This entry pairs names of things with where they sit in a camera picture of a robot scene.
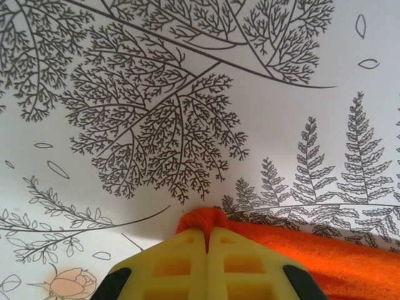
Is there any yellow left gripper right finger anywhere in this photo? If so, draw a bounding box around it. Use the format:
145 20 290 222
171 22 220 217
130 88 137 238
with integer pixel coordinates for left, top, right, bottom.
207 226 329 300

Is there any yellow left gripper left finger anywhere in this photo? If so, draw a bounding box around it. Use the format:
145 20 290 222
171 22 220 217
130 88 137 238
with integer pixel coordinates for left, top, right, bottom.
92 227 209 300

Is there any orange t-shirt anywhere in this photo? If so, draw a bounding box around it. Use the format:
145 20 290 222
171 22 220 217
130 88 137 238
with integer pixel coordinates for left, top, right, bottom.
174 206 400 300

